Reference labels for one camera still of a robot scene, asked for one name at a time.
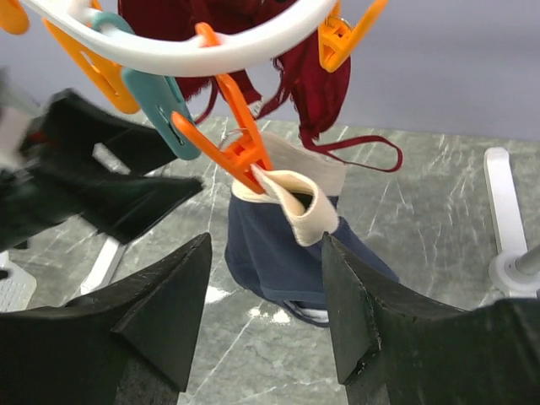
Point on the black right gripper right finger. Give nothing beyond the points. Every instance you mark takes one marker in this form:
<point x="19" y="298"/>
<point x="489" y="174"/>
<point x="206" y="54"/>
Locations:
<point x="393" y="345"/>

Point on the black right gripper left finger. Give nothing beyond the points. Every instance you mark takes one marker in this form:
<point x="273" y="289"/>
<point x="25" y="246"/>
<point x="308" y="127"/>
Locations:
<point x="131" y="342"/>

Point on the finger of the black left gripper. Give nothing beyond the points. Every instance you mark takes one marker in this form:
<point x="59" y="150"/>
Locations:
<point x="125" y="207"/>
<point x="73" y="125"/>

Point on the navy blue underwear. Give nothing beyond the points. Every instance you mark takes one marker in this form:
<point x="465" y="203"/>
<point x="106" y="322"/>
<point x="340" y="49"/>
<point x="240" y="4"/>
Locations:
<point x="274" y="239"/>

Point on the dark red lace bra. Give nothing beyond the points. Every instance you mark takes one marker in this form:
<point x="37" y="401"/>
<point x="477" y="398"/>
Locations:
<point x="317" y="95"/>

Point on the orange clothespin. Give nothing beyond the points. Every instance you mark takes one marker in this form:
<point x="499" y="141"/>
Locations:
<point x="13" y="18"/>
<point x="241" y="148"/>

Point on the white plastic clip hanger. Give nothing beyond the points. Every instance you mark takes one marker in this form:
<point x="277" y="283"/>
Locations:
<point x="189" y="58"/>

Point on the yellow-orange clothespin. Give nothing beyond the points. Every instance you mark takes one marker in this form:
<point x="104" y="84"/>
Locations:
<point x="105" y="74"/>
<point x="337" y="39"/>

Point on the white perforated plastic basket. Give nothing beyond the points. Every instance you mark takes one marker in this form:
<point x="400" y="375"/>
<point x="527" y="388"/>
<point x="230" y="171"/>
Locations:
<point x="17" y="288"/>

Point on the teal clothespin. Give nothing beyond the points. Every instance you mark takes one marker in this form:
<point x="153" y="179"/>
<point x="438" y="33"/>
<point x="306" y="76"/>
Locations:
<point x="156" y="92"/>

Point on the silver clothes rack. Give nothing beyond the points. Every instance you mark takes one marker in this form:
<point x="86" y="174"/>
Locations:
<point x="515" y="268"/>

